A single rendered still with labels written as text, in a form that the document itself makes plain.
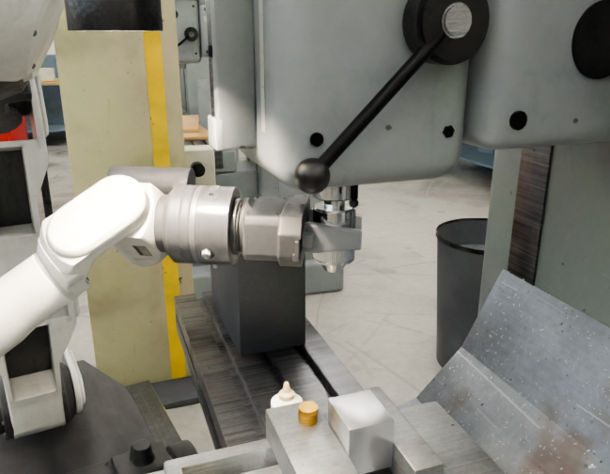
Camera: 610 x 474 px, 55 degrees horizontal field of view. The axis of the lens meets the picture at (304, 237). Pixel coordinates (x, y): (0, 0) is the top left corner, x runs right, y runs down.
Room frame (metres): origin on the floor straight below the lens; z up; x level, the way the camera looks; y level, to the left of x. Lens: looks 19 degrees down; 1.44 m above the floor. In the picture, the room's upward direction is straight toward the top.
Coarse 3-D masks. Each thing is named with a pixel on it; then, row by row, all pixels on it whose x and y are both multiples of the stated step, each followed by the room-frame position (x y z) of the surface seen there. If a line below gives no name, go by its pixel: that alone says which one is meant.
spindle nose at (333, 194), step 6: (342, 186) 0.59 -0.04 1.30; (348, 186) 0.60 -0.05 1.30; (324, 192) 0.60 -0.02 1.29; (330, 192) 0.59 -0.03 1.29; (336, 192) 0.59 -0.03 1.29; (342, 192) 0.59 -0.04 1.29; (348, 192) 0.60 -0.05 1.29; (318, 198) 0.60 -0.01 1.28; (324, 198) 0.60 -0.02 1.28; (330, 198) 0.59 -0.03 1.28; (336, 198) 0.59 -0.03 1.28; (342, 198) 0.59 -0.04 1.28; (348, 198) 0.60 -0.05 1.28
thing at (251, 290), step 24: (240, 264) 0.89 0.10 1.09; (264, 264) 0.90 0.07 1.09; (216, 288) 1.04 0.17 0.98; (240, 288) 0.89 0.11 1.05; (264, 288) 0.90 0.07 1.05; (288, 288) 0.92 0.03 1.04; (240, 312) 0.89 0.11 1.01; (264, 312) 0.90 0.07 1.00; (288, 312) 0.92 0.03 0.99; (240, 336) 0.89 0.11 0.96; (264, 336) 0.90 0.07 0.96; (288, 336) 0.92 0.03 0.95
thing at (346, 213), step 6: (318, 204) 0.62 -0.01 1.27; (348, 204) 0.62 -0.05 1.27; (318, 210) 0.60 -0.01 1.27; (324, 210) 0.60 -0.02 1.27; (330, 210) 0.60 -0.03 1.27; (336, 210) 0.60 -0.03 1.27; (342, 210) 0.60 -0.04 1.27; (348, 210) 0.60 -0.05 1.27; (354, 210) 0.61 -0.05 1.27; (318, 216) 0.60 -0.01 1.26; (324, 216) 0.60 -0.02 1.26; (330, 216) 0.59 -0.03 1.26; (336, 216) 0.59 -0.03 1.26; (342, 216) 0.59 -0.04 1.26; (348, 216) 0.60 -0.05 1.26
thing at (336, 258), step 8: (328, 224) 0.59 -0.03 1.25; (336, 224) 0.59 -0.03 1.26; (344, 224) 0.60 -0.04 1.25; (352, 224) 0.60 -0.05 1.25; (320, 256) 0.60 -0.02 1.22; (328, 256) 0.59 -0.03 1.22; (336, 256) 0.59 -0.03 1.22; (344, 256) 0.60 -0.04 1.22; (352, 256) 0.61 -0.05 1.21; (328, 264) 0.59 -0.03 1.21; (336, 264) 0.59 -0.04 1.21; (344, 264) 0.60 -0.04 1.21
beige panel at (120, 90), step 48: (96, 48) 2.17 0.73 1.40; (144, 48) 2.23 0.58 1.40; (96, 96) 2.16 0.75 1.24; (144, 96) 2.22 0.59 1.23; (96, 144) 2.16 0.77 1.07; (144, 144) 2.22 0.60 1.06; (96, 288) 2.14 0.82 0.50; (144, 288) 2.20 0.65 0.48; (192, 288) 2.26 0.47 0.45; (96, 336) 2.13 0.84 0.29; (144, 336) 2.19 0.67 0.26; (192, 384) 2.19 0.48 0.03
